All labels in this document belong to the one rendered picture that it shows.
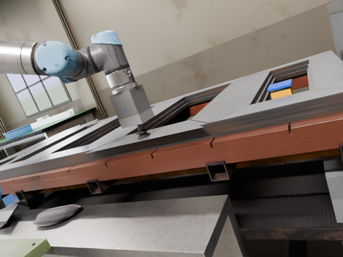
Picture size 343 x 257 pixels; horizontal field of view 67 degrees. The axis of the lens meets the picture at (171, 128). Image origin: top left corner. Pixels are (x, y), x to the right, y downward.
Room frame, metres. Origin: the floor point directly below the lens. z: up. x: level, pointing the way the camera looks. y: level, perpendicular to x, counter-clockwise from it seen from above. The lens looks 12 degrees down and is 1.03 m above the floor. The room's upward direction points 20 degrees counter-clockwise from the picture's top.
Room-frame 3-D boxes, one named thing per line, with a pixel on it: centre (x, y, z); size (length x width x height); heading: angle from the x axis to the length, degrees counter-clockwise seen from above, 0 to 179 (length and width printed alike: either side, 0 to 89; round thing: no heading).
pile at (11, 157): (1.93, 0.85, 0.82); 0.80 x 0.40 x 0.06; 149
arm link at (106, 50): (0.78, 0.09, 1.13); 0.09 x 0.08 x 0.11; 90
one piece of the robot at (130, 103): (0.79, 0.08, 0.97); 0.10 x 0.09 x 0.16; 143
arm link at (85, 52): (0.76, 0.19, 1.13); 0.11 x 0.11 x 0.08; 0
